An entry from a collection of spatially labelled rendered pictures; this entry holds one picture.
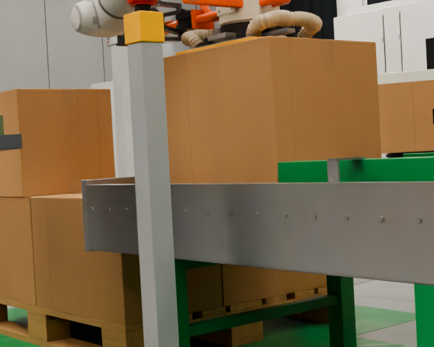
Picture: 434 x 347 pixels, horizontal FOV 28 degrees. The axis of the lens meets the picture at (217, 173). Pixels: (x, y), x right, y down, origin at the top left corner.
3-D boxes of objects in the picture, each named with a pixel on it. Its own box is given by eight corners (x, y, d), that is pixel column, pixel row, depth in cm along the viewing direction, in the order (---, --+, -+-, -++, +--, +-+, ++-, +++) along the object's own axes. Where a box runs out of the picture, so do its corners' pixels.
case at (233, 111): (383, 186, 238) (376, 41, 237) (277, 197, 213) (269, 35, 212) (241, 187, 285) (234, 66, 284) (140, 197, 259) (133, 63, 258)
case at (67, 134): (116, 189, 342) (110, 88, 341) (23, 197, 317) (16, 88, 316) (47, 189, 389) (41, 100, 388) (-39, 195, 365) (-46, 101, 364)
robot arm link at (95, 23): (117, 45, 254) (138, 19, 244) (71, 43, 244) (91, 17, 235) (107, 14, 257) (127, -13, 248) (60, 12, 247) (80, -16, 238)
